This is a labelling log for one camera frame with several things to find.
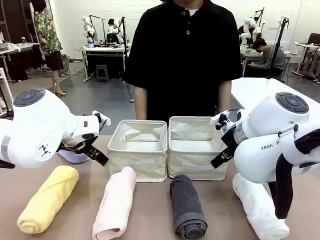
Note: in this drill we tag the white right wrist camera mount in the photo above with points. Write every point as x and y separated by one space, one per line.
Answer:
222 118

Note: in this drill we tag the yellow towel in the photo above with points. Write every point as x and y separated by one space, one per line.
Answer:
47 200

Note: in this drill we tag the cream fabric storage bin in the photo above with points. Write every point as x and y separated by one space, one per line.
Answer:
137 162
197 165

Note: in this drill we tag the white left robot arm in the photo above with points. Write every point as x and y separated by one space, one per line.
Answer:
37 125

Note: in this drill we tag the dark grey towel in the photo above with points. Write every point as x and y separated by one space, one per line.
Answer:
186 207

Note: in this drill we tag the white background work table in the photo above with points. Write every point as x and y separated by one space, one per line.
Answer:
103 50

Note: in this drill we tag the black tripod pole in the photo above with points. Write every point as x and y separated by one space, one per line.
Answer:
276 47

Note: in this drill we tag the periwinkle blue towel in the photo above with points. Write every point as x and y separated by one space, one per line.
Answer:
72 157

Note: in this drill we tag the pink towel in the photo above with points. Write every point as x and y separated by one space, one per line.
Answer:
115 202

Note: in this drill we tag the white background desk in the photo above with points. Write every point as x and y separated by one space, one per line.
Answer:
307 57

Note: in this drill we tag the seated man in grey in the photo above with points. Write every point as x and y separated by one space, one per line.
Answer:
268 57

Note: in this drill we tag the woman in floral shirt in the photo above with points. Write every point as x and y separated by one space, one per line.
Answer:
48 37

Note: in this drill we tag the person in black polo shirt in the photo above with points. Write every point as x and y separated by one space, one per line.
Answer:
182 62

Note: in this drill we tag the white towel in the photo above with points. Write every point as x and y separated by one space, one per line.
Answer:
260 212

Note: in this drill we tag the grey plastic stool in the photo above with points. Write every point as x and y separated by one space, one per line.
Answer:
102 73

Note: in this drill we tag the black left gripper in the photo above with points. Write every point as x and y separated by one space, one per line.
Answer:
75 147

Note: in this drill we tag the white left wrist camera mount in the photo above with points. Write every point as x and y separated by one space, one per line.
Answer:
101 119

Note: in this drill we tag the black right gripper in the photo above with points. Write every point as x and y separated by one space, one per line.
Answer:
228 138

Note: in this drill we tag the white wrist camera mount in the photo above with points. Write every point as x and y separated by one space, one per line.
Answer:
101 119
222 118

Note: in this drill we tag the person's right forearm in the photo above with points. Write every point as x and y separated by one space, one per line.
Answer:
140 102

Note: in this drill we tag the large white table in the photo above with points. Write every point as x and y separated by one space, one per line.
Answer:
252 90

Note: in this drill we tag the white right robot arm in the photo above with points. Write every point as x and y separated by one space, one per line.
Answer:
265 130

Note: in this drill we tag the person's left forearm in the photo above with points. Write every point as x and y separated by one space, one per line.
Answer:
224 97

